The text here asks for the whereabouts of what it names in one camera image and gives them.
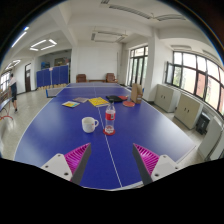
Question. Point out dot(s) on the blue folded partition boards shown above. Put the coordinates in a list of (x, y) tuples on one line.
[(52, 76)]

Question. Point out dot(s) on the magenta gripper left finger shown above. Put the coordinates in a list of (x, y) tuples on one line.
[(70, 166)]

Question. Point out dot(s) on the red round coaster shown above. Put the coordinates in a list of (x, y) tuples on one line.
[(109, 133)]

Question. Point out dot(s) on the neighbouring ping pong table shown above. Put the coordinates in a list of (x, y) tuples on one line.
[(3, 107)]

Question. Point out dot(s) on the far beige cabinet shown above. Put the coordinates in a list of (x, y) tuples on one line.
[(166, 98)]

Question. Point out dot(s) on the red ping pong paddle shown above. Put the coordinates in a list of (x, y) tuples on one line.
[(128, 103)]

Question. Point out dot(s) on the black paddle case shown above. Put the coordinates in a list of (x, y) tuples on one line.
[(114, 98)]

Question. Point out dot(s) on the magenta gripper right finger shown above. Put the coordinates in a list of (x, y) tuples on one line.
[(151, 166)]

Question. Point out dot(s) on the colourful small book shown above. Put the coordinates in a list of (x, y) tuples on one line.
[(70, 104)]

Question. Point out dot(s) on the person in white shirt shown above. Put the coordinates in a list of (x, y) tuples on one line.
[(13, 91)]

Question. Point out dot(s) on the blue ping pong table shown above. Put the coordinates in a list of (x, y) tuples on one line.
[(111, 165)]

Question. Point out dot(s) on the brown armchair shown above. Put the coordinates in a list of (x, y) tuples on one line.
[(81, 78), (110, 78)]

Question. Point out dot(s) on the yellow book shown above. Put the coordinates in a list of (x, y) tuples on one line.
[(98, 102)]

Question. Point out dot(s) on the clear bottle red label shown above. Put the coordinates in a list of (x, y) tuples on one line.
[(110, 116)]

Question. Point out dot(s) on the brown paper bag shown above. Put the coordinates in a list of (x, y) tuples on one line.
[(136, 93)]

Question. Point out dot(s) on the right brown armchair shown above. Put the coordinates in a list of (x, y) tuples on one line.
[(110, 78)]

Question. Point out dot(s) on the grey pink booklet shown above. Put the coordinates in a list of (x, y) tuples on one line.
[(80, 99)]

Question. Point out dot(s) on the near beige cabinet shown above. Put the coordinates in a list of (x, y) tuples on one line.
[(188, 111)]

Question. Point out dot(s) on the left brown armchair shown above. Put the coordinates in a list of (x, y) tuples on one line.
[(81, 78)]

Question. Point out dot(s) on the beige cabinet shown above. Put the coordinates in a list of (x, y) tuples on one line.
[(188, 111), (166, 98)]

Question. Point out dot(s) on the black bin by window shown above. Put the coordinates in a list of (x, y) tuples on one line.
[(202, 123)]

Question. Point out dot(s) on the white ceramic mug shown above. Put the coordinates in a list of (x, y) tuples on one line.
[(89, 124)]

